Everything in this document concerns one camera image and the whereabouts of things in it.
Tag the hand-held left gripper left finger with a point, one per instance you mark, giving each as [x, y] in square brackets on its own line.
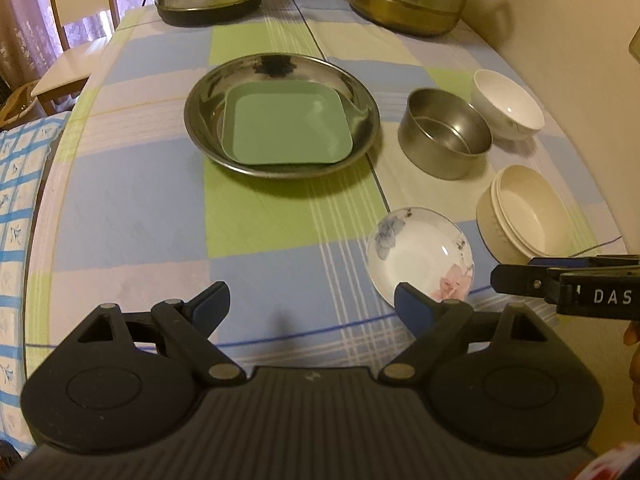
[212, 305]

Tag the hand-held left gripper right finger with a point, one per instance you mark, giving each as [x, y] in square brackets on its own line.
[407, 305]

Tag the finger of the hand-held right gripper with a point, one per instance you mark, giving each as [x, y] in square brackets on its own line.
[520, 280]
[560, 262]

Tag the small floral white plate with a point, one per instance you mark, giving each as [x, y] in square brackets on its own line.
[415, 245]

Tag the cream ribbed bowl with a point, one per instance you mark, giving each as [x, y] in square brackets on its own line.
[525, 210]

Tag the stainless steel bowl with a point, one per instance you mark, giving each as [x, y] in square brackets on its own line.
[425, 150]

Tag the white ceramic bowl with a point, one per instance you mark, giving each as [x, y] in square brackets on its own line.
[505, 95]

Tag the green square plate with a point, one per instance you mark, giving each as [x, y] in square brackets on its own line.
[285, 125]

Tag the round stainless steel plate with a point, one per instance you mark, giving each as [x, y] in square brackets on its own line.
[200, 110]

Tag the person's right hand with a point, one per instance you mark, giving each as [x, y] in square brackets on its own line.
[636, 385]

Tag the checkered tablecloth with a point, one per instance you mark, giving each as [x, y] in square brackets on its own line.
[150, 185]

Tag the red white patterned clothing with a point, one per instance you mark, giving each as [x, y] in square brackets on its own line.
[615, 465]

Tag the blue checkered cloth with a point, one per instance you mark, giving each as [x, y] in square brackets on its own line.
[20, 185]

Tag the white wooden chair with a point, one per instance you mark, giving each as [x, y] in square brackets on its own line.
[70, 65]

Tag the pink curtain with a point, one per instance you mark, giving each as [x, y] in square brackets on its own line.
[20, 20]

